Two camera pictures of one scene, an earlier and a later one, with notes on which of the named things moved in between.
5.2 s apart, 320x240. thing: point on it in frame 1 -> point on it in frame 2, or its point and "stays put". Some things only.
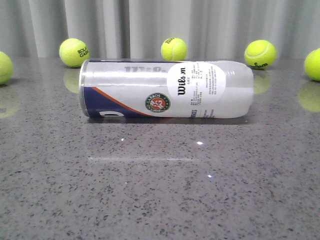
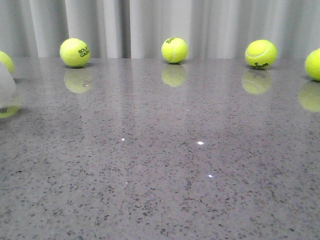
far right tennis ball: (312, 64) stays put
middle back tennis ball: (174, 49) stays put
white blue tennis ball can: (166, 89) -> (7, 87)
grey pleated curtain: (138, 28) stays put
